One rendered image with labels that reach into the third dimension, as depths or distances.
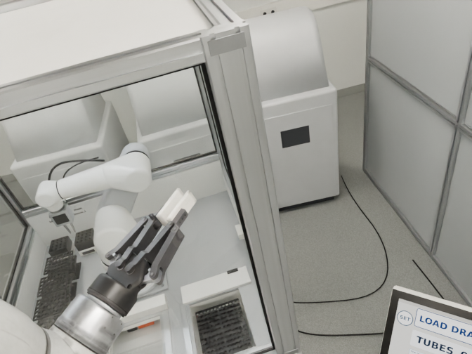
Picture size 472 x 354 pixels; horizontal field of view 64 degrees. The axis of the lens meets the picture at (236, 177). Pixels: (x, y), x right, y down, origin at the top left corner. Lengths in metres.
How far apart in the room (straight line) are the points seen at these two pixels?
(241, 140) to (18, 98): 0.37
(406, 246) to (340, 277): 0.52
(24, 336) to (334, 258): 2.41
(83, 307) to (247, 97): 0.42
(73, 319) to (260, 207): 0.42
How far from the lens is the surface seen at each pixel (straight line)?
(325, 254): 2.79
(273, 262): 0.95
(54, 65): 0.79
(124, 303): 0.63
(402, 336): 1.22
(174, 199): 0.71
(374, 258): 2.78
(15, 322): 0.53
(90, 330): 0.61
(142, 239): 0.68
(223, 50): 0.62
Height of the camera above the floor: 2.17
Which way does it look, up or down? 38 degrees down
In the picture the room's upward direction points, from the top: 13 degrees counter-clockwise
